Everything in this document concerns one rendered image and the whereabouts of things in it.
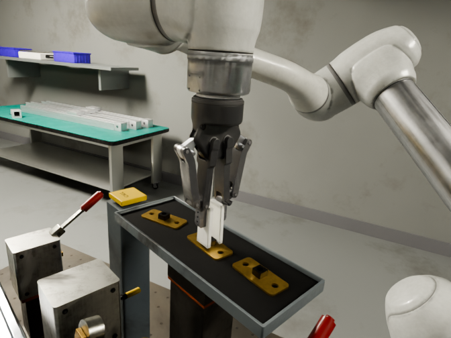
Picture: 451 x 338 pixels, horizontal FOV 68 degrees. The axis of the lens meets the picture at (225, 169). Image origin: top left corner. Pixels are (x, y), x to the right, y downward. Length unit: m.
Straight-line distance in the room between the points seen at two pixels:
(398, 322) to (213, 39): 0.58
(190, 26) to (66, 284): 0.42
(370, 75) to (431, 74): 2.20
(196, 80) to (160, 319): 0.81
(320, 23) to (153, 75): 1.85
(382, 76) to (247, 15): 0.51
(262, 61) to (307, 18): 2.51
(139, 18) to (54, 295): 0.41
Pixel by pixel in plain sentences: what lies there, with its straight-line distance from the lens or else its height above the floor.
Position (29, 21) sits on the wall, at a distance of 5.43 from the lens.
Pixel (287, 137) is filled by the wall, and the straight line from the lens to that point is 3.25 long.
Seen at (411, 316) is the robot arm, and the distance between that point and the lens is 0.72.
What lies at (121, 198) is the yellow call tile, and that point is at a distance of 0.74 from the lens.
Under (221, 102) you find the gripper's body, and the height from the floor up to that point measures 1.40.
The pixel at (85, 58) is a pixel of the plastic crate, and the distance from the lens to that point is 4.24.
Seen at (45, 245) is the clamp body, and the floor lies 1.06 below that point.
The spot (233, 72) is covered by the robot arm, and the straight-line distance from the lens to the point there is 0.44.
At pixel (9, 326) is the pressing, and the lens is 0.72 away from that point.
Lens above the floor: 1.46
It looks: 18 degrees down
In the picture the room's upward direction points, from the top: 4 degrees clockwise
